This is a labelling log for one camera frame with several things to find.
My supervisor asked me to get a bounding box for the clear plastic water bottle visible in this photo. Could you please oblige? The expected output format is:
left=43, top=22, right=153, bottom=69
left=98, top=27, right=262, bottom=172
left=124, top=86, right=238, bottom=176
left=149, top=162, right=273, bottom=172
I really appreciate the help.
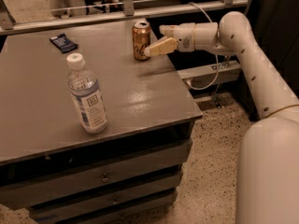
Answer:
left=66, top=53, right=107, bottom=133

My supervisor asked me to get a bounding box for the white cable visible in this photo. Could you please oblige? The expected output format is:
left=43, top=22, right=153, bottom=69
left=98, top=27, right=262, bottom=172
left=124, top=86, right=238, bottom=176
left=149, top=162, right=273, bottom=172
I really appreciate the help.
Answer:
left=185, top=2, right=221, bottom=91

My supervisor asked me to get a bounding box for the grey drawer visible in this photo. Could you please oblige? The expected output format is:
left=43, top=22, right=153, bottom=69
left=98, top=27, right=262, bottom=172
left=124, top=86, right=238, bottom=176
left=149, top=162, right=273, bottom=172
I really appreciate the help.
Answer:
left=0, top=139, right=192, bottom=209
left=30, top=168, right=182, bottom=224
left=74, top=189, right=178, bottom=224

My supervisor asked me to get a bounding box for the dark blue snack wrapper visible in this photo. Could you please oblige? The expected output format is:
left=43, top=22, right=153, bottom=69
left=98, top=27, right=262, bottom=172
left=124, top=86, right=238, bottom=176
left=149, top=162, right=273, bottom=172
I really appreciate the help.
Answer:
left=50, top=34, right=78, bottom=54

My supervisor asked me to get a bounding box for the bottom grey drawer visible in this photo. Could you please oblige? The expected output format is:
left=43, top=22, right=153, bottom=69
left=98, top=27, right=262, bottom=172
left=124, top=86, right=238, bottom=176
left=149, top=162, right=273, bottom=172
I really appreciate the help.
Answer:
left=74, top=189, right=178, bottom=224

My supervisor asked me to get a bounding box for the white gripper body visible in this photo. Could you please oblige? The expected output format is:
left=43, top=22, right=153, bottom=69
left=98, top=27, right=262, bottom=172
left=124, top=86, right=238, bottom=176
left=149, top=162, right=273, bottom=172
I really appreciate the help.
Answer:
left=173, top=22, right=195, bottom=52

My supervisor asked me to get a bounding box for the orange soda can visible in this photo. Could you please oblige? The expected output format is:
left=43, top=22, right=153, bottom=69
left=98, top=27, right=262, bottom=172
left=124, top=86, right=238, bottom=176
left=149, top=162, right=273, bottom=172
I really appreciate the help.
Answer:
left=132, top=20, right=151, bottom=61

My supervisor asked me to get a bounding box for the middle grey drawer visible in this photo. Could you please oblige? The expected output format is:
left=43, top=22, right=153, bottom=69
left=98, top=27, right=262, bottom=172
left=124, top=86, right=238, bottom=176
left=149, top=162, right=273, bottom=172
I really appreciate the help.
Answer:
left=30, top=168, right=182, bottom=224

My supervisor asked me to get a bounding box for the top grey drawer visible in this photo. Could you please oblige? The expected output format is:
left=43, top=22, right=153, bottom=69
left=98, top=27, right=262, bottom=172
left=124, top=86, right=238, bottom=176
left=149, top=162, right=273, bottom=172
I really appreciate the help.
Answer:
left=0, top=139, right=192, bottom=209

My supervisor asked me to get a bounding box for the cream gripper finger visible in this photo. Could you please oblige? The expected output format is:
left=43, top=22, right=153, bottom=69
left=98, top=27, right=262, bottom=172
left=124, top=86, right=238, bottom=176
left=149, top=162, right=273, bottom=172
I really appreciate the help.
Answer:
left=144, top=36, right=178, bottom=57
left=159, top=25, right=178, bottom=37

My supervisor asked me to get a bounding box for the grey metal rail frame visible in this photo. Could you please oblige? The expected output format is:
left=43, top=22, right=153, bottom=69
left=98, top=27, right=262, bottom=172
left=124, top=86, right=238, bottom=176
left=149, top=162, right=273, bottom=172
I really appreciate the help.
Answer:
left=0, top=0, right=251, bottom=35

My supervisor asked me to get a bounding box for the grey drawer cabinet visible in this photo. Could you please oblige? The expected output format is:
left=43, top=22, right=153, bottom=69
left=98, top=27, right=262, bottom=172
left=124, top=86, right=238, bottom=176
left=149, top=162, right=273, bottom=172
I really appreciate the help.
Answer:
left=0, top=21, right=201, bottom=224

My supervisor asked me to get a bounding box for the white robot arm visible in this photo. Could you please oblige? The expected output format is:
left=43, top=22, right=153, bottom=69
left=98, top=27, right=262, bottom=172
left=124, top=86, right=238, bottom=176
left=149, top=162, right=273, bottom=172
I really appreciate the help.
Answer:
left=145, top=11, right=299, bottom=224

